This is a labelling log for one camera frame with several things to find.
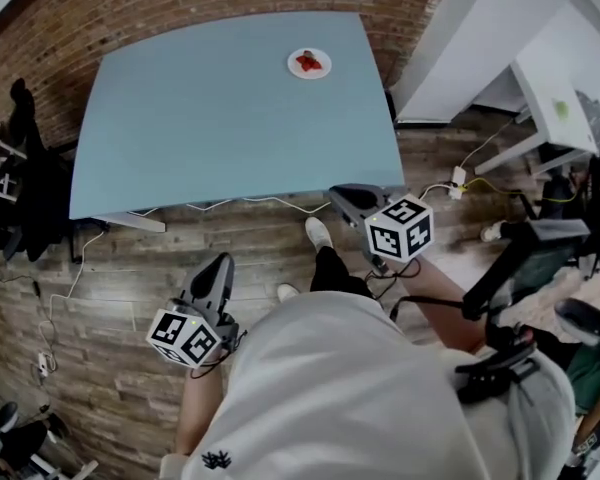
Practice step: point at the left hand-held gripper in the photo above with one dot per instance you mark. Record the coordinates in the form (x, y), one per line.
(185, 338)

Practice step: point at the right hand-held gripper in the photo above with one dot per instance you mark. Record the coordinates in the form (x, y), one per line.
(400, 230)

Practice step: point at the white round plate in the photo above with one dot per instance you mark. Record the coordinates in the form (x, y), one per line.
(294, 68)

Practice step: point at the black shoulder harness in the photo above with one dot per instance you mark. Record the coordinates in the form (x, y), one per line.
(490, 378)

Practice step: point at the person's left forearm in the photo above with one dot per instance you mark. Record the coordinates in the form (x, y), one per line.
(200, 408)

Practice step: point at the person's right forearm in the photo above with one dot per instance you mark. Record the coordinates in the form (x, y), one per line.
(440, 293)

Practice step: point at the light blue table top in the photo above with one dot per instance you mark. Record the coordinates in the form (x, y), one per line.
(205, 133)

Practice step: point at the person's right white shoe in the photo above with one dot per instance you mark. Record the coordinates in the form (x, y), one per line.
(319, 233)

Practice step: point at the person's white shoe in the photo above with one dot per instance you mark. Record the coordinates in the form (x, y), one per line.
(319, 233)
(287, 293)

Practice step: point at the person's left white shoe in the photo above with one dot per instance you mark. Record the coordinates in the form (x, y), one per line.
(287, 293)

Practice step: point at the person's black trousers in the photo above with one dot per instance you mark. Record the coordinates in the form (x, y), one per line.
(335, 273)

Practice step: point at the black floor stand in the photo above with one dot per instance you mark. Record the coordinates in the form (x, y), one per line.
(390, 108)

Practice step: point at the white power strip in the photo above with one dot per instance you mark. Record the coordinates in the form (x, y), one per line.
(457, 178)

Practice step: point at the black office chair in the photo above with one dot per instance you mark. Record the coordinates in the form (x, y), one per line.
(74, 238)

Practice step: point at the person's white t-shirt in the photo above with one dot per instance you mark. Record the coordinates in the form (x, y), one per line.
(340, 393)

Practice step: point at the small white power adapter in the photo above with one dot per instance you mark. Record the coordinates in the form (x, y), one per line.
(42, 363)

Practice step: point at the black hanging coat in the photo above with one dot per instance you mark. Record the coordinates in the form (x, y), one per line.
(40, 178)

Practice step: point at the small green round object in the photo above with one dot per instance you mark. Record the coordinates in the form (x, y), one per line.
(561, 109)

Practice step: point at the grey hand-held device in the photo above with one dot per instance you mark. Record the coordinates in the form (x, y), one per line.
(585, 318)

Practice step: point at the black shoulder mount arm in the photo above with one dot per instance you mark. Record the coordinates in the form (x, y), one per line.
(525, 263)

